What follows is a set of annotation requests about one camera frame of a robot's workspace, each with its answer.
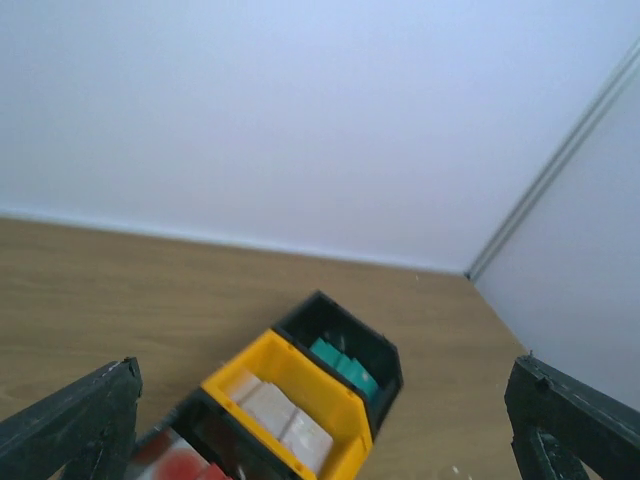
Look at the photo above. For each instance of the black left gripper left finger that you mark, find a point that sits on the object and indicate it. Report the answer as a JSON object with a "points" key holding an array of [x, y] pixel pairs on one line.
{"points": [[85, 430]]}

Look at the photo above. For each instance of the black bin with teal cards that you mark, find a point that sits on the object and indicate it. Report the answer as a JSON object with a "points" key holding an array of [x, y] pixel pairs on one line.
{"points": [[319, 316]]}

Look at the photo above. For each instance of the teal card stack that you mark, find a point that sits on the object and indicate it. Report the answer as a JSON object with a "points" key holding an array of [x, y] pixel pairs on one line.
{"points": [[348, 367]]}

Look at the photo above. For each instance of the black bin with red cards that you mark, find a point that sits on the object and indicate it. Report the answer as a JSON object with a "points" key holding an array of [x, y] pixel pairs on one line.
{"points": [[216, 435]]}

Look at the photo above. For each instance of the white patterned card stack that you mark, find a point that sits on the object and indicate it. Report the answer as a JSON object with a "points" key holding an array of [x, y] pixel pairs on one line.
{"points": [[290, 425]]}

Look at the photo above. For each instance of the right corner aluminium post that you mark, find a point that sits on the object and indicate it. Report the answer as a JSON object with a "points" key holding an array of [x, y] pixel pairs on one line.
{"points": [[616, 83]]}

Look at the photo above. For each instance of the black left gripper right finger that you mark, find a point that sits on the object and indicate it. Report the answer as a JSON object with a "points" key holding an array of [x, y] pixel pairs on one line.
{"points": [[562, 426]]}

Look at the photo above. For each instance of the yellow plastic bin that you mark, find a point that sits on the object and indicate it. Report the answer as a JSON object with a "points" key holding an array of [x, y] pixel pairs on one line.
{"points": [[333, 406]]}

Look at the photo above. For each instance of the red circle card stack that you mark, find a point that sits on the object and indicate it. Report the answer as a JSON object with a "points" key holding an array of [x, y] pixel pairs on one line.
{"points": [[168, 456]]}

